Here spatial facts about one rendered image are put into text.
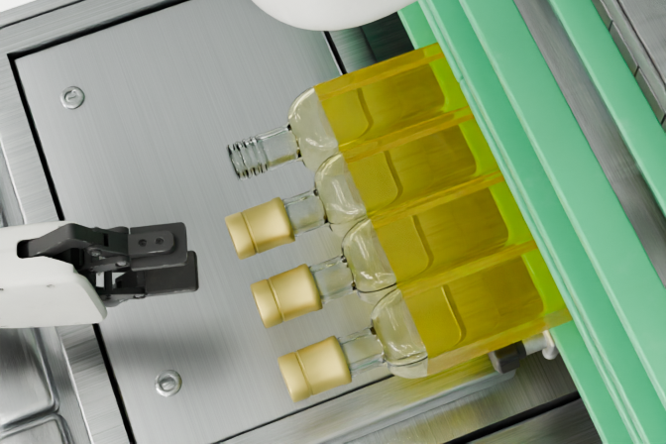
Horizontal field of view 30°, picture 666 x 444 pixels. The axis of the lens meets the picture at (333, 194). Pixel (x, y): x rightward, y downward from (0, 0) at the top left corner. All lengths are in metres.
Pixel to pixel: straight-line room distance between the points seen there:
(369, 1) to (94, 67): 0.64
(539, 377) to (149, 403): 0.32
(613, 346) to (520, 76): 0.19
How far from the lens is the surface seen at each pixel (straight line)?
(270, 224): 0.90
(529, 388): 1.04
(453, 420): 1.03
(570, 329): 0.93
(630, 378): 0.83
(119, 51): 1.16
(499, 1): 0.85
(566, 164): 0.80
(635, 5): 0.84
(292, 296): 0.88
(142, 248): 0.89
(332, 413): 1.00
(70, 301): 0.91
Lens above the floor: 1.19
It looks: 7 degrees down
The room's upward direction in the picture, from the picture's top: 110 degrees counter-clockwise
